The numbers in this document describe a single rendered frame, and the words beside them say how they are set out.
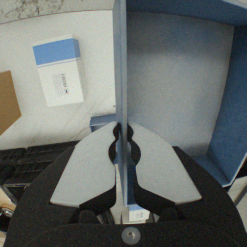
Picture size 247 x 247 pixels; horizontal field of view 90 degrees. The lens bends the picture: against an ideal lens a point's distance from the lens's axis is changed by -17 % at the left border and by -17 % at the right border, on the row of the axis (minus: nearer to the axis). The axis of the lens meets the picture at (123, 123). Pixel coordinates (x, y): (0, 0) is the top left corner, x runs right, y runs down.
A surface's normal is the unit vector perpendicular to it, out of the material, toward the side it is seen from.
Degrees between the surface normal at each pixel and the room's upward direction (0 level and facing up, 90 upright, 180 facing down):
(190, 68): 1
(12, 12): 0
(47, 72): 0
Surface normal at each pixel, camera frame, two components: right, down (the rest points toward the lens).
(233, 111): -0.99, 0.07
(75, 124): 0.11, 0.46
